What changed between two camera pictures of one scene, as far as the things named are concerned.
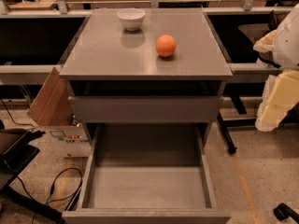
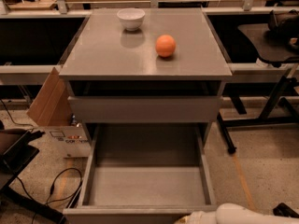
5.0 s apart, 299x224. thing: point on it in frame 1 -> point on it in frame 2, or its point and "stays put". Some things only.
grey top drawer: x=146 y=108 stays put
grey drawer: x=147 y=174 stays put
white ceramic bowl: x=131 y=18 stays put
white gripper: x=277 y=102 -> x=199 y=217
